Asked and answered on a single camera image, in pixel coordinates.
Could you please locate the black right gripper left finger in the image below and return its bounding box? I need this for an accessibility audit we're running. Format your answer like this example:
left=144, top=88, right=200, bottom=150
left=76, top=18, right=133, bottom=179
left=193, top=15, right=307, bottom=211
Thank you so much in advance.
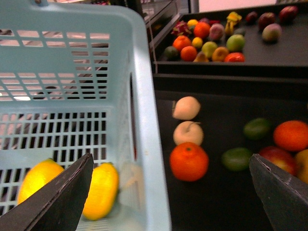
left=0, top=154, right=93, bottom=231

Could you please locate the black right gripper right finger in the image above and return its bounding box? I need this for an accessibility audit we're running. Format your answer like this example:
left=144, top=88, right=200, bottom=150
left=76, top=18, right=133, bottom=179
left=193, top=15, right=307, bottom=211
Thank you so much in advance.
left=249, top=154, right=308, bottom=231

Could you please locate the yellow lemon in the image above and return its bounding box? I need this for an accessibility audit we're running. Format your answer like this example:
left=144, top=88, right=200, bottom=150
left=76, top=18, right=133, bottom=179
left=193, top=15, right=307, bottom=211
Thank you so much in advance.
left=82, top=162, right=119, bottom=220
left=17, top=159, right=64, bottom=205

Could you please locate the large light blue basket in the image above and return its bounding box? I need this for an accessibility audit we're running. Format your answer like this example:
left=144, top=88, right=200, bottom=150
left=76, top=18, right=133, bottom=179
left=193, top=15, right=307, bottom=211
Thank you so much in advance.
left=0, top=0, right=171, bottom=231

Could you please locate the peach on far shelf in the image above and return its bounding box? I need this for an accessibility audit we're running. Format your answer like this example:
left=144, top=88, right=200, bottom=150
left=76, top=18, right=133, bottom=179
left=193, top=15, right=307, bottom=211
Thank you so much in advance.
left=262, top=23, right=282, bottom=43

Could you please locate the dark plum far shelf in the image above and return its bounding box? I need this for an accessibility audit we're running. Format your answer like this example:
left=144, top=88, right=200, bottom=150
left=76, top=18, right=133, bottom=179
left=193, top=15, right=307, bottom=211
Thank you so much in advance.
left=245, top=11, right=258, bottom=25

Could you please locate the red yellow apple centre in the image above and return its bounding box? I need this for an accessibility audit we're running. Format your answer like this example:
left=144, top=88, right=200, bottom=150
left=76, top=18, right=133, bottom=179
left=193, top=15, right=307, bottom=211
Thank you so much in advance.
left=258, top=146, right=297, bottom=176

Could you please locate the green lime lower centre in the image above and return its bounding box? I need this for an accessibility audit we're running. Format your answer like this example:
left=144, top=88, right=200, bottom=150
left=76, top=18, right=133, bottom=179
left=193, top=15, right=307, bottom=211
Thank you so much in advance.
left=221, top=147, right=253, bottom=172

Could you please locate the green lime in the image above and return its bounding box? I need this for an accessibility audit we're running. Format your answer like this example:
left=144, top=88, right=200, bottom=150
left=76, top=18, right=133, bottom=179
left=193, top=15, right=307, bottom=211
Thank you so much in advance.
left=221, top=147, right=253, bottom=172
left=243, top=117, right=271, bottom=141

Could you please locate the small tangerine centre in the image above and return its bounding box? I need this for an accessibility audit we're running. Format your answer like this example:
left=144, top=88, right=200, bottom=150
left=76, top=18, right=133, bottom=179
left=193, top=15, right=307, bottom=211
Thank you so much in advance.
left=273, top=120, right=308, bottom=152

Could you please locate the green lime upper centre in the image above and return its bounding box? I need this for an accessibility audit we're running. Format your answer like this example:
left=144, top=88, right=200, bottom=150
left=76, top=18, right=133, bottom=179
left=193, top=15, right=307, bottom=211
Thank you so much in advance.
left=243, top=117, right=271, bottom=141

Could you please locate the large orange left centre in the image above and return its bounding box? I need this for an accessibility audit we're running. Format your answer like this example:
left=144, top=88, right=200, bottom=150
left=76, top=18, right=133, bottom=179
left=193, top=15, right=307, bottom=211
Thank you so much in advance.
left=169, top=142, right=209, bottom=182

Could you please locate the white pear lower left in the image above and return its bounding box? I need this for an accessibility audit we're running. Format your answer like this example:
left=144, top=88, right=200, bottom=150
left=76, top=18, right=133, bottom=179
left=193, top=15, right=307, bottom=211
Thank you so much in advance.
left=173, top=121, right=204, bottom=145

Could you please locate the white pear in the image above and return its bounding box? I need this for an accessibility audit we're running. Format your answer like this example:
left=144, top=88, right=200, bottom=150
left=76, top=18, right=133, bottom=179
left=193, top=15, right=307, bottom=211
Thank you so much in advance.
left=172, top=96, right=201, bottom=120
left=173, top=121, right=204, bottom=145

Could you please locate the white pear upper left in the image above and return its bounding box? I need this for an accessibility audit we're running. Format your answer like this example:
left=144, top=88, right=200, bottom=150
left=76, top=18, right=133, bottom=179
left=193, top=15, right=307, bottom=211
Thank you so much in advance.
left=172, top=96, right=201, bottom=120

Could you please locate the red tomato far pile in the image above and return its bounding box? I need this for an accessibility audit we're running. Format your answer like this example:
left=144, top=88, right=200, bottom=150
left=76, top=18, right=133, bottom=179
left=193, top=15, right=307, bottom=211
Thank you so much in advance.
left=224, top=52, right=245, bottom=62

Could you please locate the green apple far pile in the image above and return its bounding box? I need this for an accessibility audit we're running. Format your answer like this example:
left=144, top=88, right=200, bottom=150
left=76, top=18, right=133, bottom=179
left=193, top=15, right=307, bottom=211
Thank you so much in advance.
left=226, top=34, right=245, bottom=52

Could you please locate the dark red apple far left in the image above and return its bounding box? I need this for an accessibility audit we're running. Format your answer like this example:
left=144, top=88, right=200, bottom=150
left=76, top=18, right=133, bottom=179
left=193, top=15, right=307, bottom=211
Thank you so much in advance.
left=258, top=12, right=276, bottom=31

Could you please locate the dark red apple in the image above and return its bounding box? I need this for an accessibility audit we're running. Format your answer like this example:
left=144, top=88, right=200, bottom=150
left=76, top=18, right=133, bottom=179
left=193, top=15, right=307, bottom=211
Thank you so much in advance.
left=279, top=6, right=299, bottom=24
left=258, top=12, right=276, bottom=31

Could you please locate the dark red apple far right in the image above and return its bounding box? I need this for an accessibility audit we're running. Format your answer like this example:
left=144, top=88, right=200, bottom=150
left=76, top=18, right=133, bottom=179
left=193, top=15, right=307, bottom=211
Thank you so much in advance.
left=279, top=6, right=299, bottom=24

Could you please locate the yellow starfruit far pile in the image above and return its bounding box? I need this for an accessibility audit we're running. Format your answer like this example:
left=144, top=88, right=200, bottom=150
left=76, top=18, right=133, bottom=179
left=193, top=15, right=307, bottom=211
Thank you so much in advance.
left=225, top=12, right=242, bottom=36

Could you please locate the pink dragon fruit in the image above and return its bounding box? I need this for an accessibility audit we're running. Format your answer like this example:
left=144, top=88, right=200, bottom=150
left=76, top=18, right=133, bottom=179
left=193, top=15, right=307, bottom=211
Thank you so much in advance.
left=171, top=21, right=192, bottom=37

